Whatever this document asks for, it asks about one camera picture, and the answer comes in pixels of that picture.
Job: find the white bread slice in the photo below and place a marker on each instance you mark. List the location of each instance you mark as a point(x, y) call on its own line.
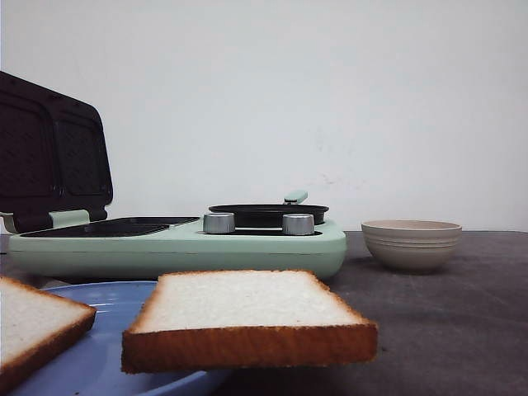
point(36, 327)
point(200, 320)

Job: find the left silver control knob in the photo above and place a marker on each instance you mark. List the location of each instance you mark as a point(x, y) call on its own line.
point(219, 223)

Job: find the silver control knob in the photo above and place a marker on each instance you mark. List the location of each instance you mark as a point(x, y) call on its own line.
point(298, 224)
point(219, 223)

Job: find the grey table cloth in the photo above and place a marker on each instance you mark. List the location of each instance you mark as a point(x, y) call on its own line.
point(459, 331)

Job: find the blue plastic plate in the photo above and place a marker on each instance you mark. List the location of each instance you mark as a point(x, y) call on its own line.
point(92, 365)

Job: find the black round frying pan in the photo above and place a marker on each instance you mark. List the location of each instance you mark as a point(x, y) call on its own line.
point(270, 215)

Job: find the right silver control knob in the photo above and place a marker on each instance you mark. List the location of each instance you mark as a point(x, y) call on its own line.
point(298, 224)

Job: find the beige ribbed bowl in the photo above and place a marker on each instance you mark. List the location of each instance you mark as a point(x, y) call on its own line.
point(418, 246)

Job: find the mint green breakfast maker base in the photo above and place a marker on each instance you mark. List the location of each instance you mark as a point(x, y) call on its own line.
point(178, 247)

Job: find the breakfast maker hinged lid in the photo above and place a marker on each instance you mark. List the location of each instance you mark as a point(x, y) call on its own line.
point(53, 157)

